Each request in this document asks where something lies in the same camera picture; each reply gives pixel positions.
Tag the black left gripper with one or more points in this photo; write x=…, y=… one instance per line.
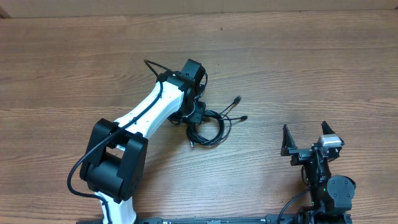
x=199, y=115

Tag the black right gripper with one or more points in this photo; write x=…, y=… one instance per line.
x=300, y=154

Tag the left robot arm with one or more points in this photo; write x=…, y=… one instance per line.
x=115, y=157

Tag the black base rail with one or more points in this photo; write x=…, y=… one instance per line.
x=268, y=219

